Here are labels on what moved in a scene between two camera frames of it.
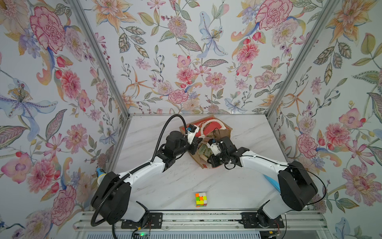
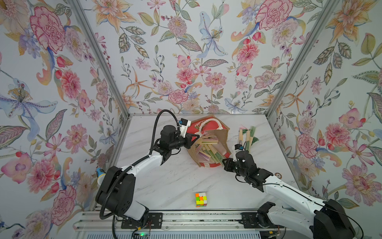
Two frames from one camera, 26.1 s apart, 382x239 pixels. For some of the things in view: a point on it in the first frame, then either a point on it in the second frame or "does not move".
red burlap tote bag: [212, 128] does not move
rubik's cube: [201, 199] does not move
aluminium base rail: [293, 221] does not move
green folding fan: [204, 150] to [250, 139]
